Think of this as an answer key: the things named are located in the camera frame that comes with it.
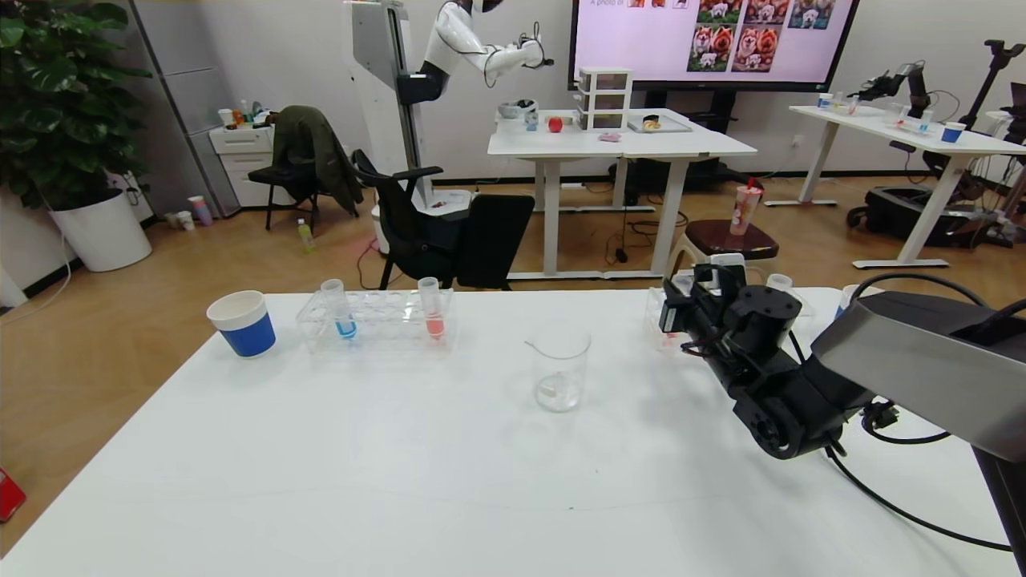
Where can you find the white stir bar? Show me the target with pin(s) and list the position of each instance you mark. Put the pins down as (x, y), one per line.
(556, 392)

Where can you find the grey tray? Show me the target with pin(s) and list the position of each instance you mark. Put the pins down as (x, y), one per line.
(673, 126)

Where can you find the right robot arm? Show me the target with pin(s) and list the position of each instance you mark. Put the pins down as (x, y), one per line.
(922, 361)

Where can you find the blue pigment test tube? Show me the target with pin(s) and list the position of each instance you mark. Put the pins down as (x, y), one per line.
(344, 324)

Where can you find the black metal chair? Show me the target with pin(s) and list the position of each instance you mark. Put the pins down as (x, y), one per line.
(275, 178)

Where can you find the drink cup with red straw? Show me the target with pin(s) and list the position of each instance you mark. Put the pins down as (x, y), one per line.
(744, 213)

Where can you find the clear plastic test tube rack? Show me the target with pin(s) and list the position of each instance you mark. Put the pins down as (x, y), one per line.
(383, 317)
(653, 316)

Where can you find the white standing desk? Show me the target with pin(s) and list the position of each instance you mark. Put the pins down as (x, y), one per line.
(689, 145)
(553, 147)
(938, 144)

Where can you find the large display screen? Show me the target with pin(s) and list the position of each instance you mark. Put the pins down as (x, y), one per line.
(641, 48)

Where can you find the salmon pigment test tube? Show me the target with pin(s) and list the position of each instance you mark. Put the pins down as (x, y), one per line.
(434, 324)

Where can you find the white desktop drawer organizer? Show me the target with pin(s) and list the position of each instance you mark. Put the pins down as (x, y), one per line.
(603, 102)

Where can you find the small blue cup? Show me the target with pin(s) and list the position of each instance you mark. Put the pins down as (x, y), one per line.
(951, 134)

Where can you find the small pink object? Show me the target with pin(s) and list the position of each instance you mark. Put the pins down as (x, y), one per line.
(609, 137)

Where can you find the white mug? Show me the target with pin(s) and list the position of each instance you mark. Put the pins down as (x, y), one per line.
(227, 119)

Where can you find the green plastic bottle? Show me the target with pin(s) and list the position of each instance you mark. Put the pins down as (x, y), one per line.
(305, 237)

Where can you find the red box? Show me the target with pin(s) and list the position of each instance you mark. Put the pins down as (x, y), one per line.
(10, 497)

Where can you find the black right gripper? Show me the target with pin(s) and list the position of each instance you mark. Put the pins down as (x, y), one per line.
(667, 316)

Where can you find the grey tall cabinet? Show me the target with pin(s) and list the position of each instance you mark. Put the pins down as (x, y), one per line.
(191, 94)

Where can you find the blue white paper cup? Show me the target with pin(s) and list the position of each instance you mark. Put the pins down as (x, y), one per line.
(245, 333)
(844, 308)

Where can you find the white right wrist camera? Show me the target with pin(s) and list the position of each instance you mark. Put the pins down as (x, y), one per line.
(728, 264)

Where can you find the white plant pot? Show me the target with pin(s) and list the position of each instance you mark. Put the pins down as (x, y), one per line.
(103, 234)

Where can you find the black office chair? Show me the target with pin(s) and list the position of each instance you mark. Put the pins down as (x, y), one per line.
(417, 231)

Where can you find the brown top plastic stool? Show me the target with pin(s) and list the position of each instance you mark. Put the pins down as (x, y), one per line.
(745, 240)

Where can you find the black display stand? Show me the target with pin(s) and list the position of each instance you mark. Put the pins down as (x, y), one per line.
(717, 106)

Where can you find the glass beaker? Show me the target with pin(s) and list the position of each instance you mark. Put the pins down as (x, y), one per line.
(561, 357)

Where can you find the white humanoid robot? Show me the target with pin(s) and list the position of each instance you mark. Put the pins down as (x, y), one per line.
(375, 62)

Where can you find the green leafy plant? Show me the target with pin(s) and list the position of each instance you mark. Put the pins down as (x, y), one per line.
(56, 94)

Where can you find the yellow pigment test tube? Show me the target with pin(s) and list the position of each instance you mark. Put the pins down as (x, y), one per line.
(779, 281)

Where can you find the purple cup stack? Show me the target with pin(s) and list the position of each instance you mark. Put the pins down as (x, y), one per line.
(200, 212)

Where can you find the white and black headset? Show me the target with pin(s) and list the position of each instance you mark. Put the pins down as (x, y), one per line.
(517, 110)

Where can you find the white drawer cabinet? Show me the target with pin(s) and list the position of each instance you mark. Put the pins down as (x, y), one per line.
(243, 159)

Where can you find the dark green jacket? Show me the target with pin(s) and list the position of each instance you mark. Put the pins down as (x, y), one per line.
(315, 154)

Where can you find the black mobile robot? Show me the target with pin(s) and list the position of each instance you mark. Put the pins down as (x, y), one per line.
(914, 215)

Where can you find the small white paper cup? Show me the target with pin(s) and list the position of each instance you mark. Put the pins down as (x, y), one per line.
(184, 222)

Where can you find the red pigment test tube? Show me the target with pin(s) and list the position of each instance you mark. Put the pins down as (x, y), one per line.
(670, 336)

